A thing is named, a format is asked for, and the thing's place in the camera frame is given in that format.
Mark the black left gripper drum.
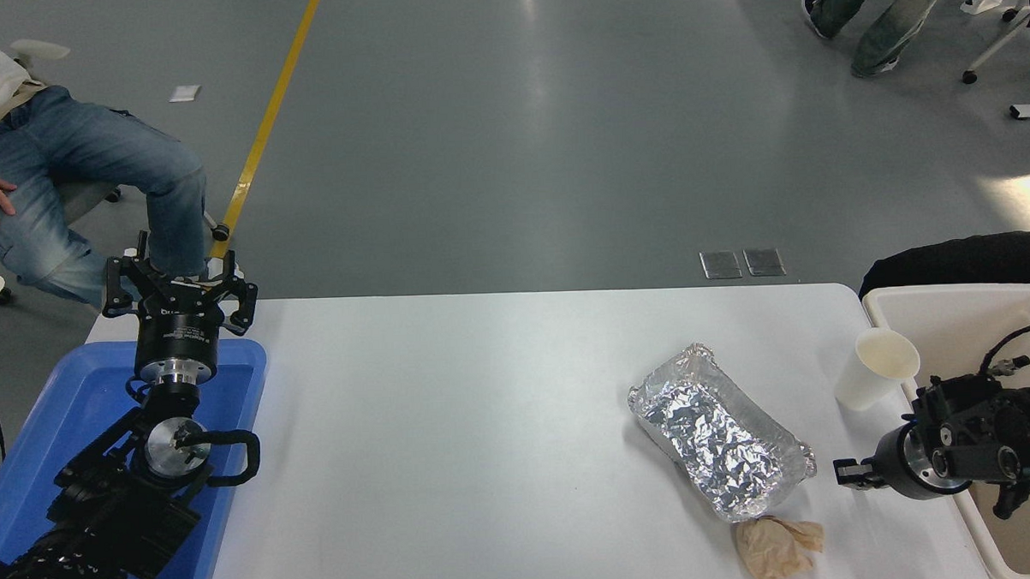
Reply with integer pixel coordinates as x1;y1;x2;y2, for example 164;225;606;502
131;277;227;373

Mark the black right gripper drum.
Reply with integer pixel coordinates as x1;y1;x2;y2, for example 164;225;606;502
871;421;927;501

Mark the white paper cup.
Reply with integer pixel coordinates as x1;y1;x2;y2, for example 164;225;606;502
831;325;924;413

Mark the crumpled tan paper ball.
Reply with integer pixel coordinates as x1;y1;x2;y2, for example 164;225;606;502
734;514;827;579

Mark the blue plastic tray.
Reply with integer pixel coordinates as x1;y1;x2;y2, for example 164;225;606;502
0;336;276;579

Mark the seated person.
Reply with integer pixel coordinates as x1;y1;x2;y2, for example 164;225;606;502
0;11;212;310

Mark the crumpled foil tray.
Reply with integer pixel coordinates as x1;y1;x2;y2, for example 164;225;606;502
626;339;819;527

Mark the large pale bin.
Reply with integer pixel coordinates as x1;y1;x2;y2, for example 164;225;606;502
862;282;1030;579

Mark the person in black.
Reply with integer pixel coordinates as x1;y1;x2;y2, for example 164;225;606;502
856;229;1030;301

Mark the metal floor plate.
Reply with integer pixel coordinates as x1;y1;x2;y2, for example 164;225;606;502
743;248;787;278
700;250;742;280

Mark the white office chair base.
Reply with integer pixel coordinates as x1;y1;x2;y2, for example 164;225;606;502
959;0;1030;87

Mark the standing person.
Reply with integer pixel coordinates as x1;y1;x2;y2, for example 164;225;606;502
802;0;967;81

